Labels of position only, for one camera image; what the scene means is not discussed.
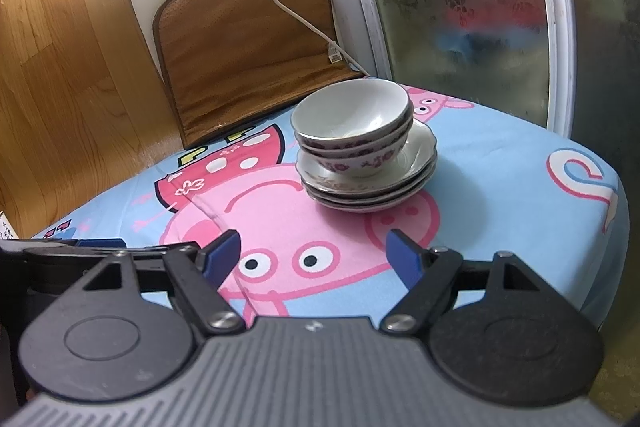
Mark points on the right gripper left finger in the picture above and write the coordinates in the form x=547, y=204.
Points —
x=199, y=301

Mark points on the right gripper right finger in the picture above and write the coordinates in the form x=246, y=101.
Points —
x=495, y=328

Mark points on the large white floral bowl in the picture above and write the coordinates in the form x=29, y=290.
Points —
x=362, y=165

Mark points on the blue cartoon pig tablecloth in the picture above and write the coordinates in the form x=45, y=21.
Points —
x=500, y=184

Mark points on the frosted glass sliding door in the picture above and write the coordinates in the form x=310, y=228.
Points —
x=571, y=66

